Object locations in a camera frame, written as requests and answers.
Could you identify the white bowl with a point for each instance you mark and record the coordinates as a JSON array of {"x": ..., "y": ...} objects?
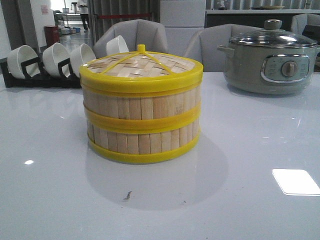
[
  {"x": 116, "y": 45},
  {"x": 79, "y": 56},
  {"x": 52, "y": 56},
  {"x": 16, "y": 57}
]

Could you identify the white cabinet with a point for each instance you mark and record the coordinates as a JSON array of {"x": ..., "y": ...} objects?
[{"x": 181, "y": 19}]

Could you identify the woven bamboo steamer lid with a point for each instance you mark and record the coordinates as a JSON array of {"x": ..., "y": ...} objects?
[{"x": 141, "y": 74}]

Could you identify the far right grey chair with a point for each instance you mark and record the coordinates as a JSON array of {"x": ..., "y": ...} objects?
[{"x": 300, "y": 21}]

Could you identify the grey chair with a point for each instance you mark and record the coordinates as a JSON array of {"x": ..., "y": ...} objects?
[
  {"x": 300, "y": 21},
  {"x": 135, "y": 32},
  {"x": 203, "y": 44}
]

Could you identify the red bin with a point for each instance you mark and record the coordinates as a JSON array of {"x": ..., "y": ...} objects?
[{"x": 51, "y": 33}]

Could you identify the glass pot lid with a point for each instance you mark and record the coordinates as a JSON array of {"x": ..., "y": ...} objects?
[{"x": 274, "y": 37}]

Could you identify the person in background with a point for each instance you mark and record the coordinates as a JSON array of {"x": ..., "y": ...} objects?
[{"x": 84, "y": 13}]

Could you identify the grey electric cooking pot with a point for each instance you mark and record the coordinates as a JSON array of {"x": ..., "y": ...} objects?
[{"x": 267, "y": 70}]

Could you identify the bamboo steamer tier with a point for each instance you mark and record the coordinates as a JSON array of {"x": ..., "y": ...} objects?
[
  {"x": 151, "y": 113},
  {"x": 147, "y": 148}
]

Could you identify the black bowl rack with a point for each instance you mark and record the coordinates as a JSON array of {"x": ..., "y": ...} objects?
[{"x": 66, "y": 79}]

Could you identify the left grey chair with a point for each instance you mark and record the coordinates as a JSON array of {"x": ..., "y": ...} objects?
[{"x": 135, "y": 32}]

